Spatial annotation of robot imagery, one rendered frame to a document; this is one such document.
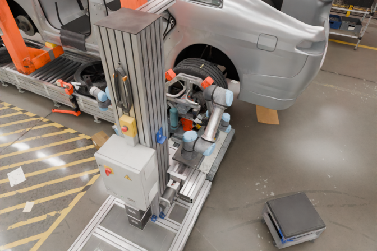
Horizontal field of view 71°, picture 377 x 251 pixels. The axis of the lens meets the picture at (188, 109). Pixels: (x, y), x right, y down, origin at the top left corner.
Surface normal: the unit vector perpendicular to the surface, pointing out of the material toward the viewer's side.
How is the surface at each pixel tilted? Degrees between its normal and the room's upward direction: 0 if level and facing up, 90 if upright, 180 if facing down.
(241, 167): 0
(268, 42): 90
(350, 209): 0
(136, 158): 0
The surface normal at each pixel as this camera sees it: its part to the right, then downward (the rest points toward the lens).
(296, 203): 0.02, -0.75
